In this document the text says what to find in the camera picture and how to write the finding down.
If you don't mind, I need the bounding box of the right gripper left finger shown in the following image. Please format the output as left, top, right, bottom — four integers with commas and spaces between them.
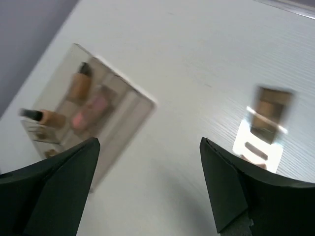
0, 137, 100, 236

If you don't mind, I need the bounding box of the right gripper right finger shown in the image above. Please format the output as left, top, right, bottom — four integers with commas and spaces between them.
200, 138, 315, 236

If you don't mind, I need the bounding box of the brown eyeshadow palette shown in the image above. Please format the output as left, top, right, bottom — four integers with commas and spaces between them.
232, 86, 295, 173

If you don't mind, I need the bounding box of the round foundation bottle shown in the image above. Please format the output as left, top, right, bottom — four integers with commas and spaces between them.
19, 108, 66, 129

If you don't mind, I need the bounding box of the pink blush palette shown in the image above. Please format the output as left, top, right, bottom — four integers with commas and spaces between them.
71, 94, 110, 131

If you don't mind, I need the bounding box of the beige foundation tube black cap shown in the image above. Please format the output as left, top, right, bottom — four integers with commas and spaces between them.
67, 62, 93, 103

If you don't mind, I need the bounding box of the clear left organizer bin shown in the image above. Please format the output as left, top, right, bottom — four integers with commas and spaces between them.
22, 44, 93, 151

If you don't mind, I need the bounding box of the clear organizer bin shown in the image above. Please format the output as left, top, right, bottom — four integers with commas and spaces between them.
56, 58, 129, 150
22, 44, 93, 151
90, 83, 156, 192

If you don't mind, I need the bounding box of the clear middle organizer bin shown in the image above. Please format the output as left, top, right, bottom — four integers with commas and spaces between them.
56, 58, 129, 150

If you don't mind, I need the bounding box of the clear right organizer bin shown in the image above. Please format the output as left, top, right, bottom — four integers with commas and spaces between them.
90, 83, 156, 192

